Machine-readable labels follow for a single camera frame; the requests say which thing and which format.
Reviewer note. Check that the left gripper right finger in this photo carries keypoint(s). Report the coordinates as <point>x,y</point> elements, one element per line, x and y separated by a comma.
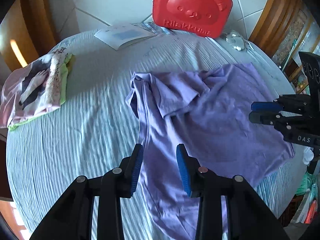
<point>188,167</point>

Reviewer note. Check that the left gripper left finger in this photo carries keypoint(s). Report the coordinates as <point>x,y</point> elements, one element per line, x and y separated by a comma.
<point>132,171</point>

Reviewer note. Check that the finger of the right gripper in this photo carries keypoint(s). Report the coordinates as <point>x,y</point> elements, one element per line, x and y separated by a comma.
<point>265,118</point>
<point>266,107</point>

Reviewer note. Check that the purple t-shirt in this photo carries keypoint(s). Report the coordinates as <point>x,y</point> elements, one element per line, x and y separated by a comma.
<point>207,112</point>

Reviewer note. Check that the folded printed clothes stack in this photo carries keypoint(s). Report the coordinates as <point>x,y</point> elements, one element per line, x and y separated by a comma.
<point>35,90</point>

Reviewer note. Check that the white gloved hand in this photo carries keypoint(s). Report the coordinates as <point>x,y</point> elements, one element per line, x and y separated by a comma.
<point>308,156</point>

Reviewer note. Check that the light blue striped bedsheet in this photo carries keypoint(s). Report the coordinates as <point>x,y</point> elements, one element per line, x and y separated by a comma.
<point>95,129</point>

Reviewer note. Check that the grey plush toy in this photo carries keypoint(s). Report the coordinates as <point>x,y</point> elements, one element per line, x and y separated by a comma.
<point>236,40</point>

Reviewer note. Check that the red bear suitcase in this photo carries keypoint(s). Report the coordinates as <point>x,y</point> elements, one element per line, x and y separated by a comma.
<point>205,18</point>

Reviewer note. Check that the white booklet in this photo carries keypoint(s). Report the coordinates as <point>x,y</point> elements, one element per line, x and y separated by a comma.
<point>123,35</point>

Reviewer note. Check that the wooden bed frame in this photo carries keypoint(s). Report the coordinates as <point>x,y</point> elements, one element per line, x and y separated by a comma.
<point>275,21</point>

